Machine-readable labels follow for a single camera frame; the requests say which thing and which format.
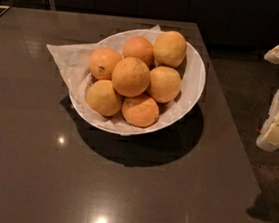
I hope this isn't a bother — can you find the white bowl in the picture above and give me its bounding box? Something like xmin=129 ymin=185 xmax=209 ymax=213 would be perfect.
xmin=64 ymin=20 xmax=211 ymax=145

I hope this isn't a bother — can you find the orange left with stem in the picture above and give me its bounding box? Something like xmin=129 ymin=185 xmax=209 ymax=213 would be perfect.
xmin=88 ymin=47 xmax=122 ymax=80

